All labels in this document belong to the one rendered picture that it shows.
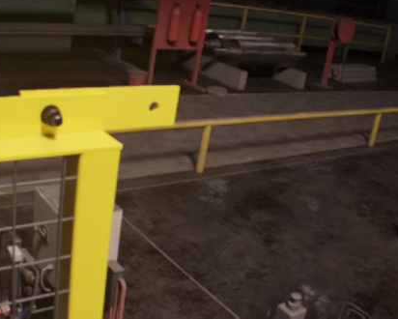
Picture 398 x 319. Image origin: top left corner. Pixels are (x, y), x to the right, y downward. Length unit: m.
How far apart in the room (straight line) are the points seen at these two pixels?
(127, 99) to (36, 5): 8.89
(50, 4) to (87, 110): 9.01
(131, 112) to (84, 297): 0.23
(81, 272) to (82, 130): 0.17
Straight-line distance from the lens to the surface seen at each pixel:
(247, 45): 9.19
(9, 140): 0.59
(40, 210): 2.40
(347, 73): 11.94
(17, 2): 9.39
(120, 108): 0.65
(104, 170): 0.60
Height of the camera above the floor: 2.02
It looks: 20 degrees down
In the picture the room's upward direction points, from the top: 10 degrees clockwise
